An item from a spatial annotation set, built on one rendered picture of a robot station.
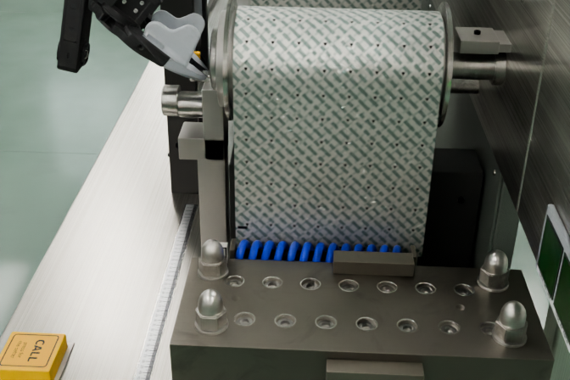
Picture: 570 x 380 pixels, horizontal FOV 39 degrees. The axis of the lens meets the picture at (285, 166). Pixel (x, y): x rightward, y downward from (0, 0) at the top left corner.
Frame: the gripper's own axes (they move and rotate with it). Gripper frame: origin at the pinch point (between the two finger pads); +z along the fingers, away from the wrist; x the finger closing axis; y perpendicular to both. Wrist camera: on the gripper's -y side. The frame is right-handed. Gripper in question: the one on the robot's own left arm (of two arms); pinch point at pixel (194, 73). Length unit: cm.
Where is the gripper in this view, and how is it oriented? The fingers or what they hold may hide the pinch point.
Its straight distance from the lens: 97.6
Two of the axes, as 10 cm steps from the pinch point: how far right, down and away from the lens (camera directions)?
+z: 7.6, 5.9, 2.8
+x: 0.5, -4.7, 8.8
